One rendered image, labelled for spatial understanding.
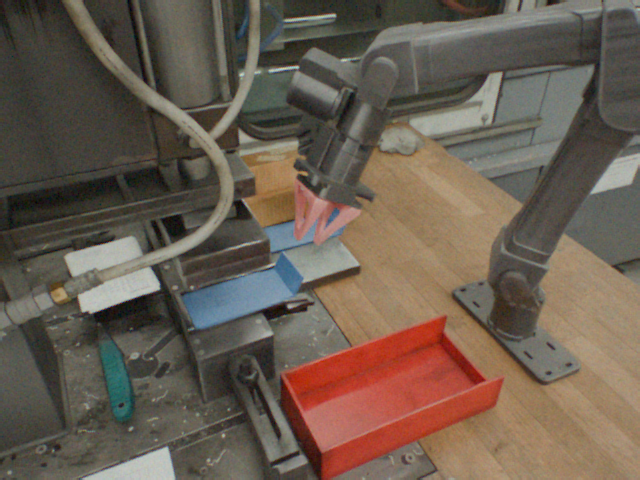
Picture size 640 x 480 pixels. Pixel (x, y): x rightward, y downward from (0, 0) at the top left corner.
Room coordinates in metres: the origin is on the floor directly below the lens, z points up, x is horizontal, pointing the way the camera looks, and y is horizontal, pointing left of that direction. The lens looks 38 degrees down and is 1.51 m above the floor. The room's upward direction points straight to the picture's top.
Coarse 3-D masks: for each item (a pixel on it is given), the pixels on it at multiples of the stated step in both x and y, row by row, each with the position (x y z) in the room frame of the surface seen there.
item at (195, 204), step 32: (192, 160) 0.54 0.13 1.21; (32, 192) 0.52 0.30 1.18; (64, 192) 0.54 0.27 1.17; (96, 192) 0.54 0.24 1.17; (128, 192) 0.52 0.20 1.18; (160, 192) 0.54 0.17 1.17; (192, 192) 0.52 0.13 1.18; (256, 192) 0.55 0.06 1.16; (0, 224) 0.46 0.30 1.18; (32, 224) 0.46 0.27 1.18; (64, 224) 0.47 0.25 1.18; (96, 224) 0.48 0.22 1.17; (128, 224) 0.49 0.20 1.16; (160, 224) 0.54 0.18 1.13; (192, 224) 0.51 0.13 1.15; (224, 224) 0.52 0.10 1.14; (256, 224) 0.52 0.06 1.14; (192, 256) 0.46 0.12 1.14; (224, 256) 0.47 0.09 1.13; (256, 256) 0.48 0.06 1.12; (192, 288) 0.47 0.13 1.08
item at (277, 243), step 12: (336, 216) 0.83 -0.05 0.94; (264, 228) 0.81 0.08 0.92; (276, 228) 0.81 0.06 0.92; (288, 228) 0.81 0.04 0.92; (312, 228) 0.81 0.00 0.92; (324, 228) 0.81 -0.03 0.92; (276, 240) 0.78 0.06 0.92; (288, 240) 0.78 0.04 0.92; (300, 240) 0.77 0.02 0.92; (312, 240) 0.78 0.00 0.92
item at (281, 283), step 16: (272, 272) 0.61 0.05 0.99; (288, 272) 0.59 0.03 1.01; (224, 288) 0.58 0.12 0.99; (240, 288) 0.58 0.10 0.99; (256, 288) 0.57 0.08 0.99; (272, 288) 0.57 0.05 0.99; (288, 288) 0.57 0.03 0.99; (192, 304) 0.54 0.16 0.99; (208, 304) 0.54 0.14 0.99; (240, 304) 0.54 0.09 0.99; (256, 304) 0.54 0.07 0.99; (192, 320) 0.51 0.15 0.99; (208, 320) 0.51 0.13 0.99
